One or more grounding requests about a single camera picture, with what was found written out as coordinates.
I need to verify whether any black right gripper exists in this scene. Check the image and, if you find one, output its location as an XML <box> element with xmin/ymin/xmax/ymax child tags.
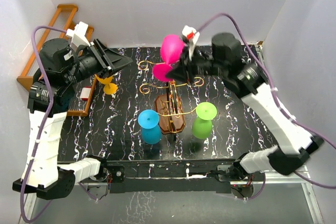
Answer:
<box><xmin>165</xmin><ymin>46</ymin><xmax>227</xmax><ymax>86</ymax></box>

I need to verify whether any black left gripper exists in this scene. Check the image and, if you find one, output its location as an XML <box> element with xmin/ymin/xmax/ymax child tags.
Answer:
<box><xmin>63</xmin><ymin>38</ymin><xmax>133</xmax><ymax>85</ymax></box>

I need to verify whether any magenta wine glass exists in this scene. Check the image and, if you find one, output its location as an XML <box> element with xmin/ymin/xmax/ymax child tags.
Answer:
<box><xmin>153</xmin><ymin>34</ymin><xmax>184</xmax><ymax>82</ymax></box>

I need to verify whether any orange yellow wine glass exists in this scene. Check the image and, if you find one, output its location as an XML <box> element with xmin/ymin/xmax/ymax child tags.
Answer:
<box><xmin>95</xmin><ymin>74</ymin><xmax>118</xmax><ymax>95</ymax></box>

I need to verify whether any green wine glass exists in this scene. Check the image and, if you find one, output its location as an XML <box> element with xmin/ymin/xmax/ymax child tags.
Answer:
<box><xmin>192</xmin><ymin>102</ymin><xmax>217</xmax><ymax>139</ymax></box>

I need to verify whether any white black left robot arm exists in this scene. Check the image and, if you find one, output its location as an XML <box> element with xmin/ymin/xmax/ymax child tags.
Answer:
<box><xmin>12</xmin><ymin>38</ymin><xmax>133</xmax><ymax>200</ymax></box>

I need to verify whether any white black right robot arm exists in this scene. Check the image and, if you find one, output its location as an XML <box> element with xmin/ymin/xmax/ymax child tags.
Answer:
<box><xmin>166</xmin><ymin>32</ymin><xmax>324</xmax><ymax>180</ymax></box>

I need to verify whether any blue wine glass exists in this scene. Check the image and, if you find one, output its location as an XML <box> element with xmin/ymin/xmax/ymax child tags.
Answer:
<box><xmin>138</xmin><ymin>110</ymin><xmax>162</xmax><ymax>145</ymax></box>

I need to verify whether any wooden slatted shelf rack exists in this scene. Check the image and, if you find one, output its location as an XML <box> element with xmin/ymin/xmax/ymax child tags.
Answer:
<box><xmin>17</xmin><ymin>4</ymin><xmax>97</xmax><ymax>116</ymax></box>

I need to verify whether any small white red box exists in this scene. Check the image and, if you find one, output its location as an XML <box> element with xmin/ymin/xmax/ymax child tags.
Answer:
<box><xmin>79</xmin><ymin>87</ymin><xmax>91</xmax><ymax>101</ymax></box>

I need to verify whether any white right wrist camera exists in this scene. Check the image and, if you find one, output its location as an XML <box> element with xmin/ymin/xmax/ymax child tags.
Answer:
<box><xmin>182</xmin><ymin>25</ymin><xmax>200</xmax><ymax>60</ymax></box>

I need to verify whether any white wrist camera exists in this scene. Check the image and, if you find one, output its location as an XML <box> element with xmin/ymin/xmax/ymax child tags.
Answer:
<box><xmin>66</xmin><ymin>22</ymin><xmax>91</xmax><ymax>47</ymax></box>
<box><xmin>182</xmin><ymin>25</ymin><xmax>200</xmax><ymax>60</ymax></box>

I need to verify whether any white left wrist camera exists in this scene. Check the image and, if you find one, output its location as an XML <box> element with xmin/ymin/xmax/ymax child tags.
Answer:
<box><xmin>66</xmin><ymin>22</ymin><xmax>91</xmax><ymax>47</ymax></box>

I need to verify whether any gold wire wine glass rack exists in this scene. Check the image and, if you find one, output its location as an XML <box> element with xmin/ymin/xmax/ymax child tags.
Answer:
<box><xmin>138</xmin><ymin>60</ymin><xmax>204</xmax><ymax>141</ymax></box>

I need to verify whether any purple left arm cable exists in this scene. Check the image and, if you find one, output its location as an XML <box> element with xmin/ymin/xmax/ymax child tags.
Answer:
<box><xmin>20</xmin><ymin>25</ymin><xmax>106</xmax><ymax>222</ymax></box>

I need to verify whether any aluminium frame rail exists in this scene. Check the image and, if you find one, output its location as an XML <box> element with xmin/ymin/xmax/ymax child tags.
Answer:
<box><xmin>24</xmin><ymin>176</ymin><xmax>323</xmax><ymax>223</ymax></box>

